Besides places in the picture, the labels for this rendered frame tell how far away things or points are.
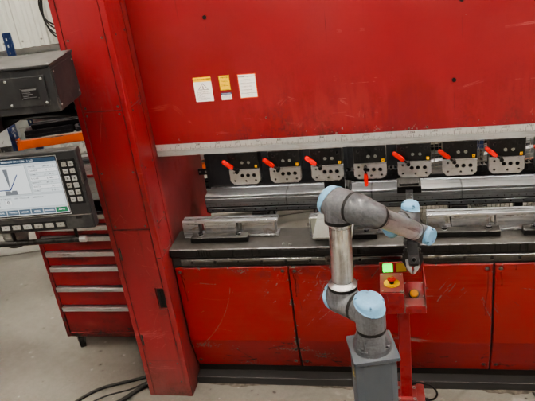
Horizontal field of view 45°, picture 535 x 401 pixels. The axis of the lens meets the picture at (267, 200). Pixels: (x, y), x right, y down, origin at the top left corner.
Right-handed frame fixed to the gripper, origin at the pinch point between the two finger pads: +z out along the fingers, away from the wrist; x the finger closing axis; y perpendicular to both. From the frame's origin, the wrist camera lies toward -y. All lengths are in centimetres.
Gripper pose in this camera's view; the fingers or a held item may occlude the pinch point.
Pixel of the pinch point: (412, 272)
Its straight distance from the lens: 293.0
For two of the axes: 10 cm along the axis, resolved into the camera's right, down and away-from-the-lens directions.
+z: 1.4, 8.5, 5.0
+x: -9.8, 0.6, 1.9
